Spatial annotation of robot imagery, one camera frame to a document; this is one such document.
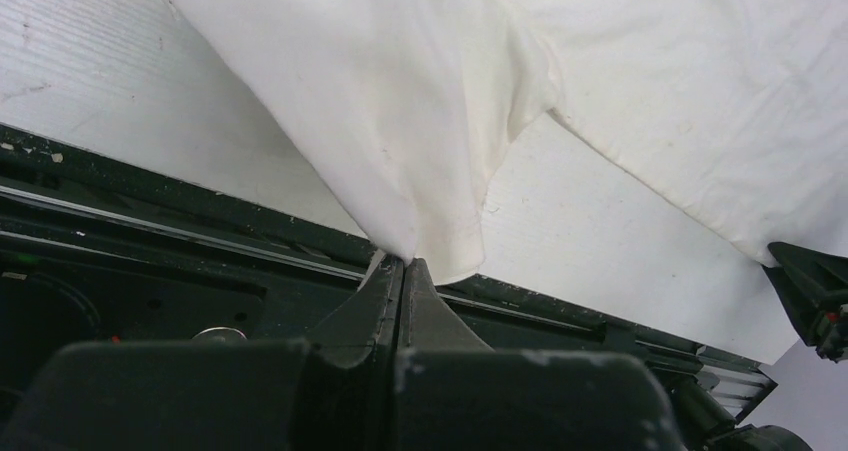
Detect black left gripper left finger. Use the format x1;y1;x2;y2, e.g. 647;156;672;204
308;256;404;450

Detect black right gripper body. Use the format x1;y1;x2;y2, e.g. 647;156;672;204
763;242;847;363

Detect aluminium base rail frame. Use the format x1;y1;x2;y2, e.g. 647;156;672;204
1;126;776;421

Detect cream white t shirt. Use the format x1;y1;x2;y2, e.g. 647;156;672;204
169;0;847;284

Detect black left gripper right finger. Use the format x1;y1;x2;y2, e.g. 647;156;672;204
397;259;494;369

